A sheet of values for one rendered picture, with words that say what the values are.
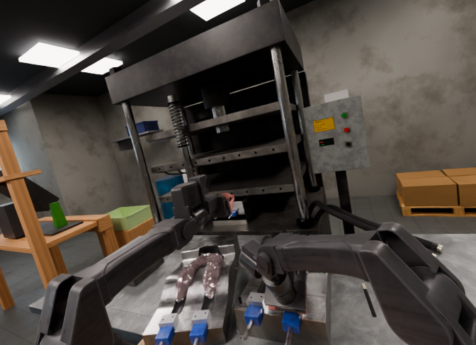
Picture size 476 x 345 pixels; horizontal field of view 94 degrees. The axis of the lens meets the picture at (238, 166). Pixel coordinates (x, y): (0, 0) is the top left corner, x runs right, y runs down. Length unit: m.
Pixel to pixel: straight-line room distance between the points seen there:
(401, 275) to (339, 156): 1.10
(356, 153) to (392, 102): 2.64
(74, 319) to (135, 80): 1.53
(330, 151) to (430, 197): 2.17
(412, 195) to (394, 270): 3.06
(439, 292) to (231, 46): 1.28
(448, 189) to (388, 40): 2.10
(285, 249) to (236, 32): 1.17
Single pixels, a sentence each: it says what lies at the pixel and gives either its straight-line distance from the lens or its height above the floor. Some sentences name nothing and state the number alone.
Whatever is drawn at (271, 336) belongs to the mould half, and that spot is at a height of 0.82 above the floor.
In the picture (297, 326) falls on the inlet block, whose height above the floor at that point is 0.90.
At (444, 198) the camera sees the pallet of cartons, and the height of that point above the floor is 0.21.
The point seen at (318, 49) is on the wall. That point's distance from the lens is 4.07.
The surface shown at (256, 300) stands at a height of 0.92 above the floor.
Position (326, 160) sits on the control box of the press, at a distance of 1.40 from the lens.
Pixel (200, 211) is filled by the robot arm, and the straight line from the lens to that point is 0.61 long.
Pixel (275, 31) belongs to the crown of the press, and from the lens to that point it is 1.32.
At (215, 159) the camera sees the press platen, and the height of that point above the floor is 1.27.
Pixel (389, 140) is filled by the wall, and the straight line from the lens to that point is 4.02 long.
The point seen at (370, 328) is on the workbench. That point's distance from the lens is 0.85.
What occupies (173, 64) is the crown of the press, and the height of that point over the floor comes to 1.90.
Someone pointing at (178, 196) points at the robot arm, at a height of 1.28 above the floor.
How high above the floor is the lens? 1.40
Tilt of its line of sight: 8 degrees down
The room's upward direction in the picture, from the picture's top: 12 degrees counter-clockwise
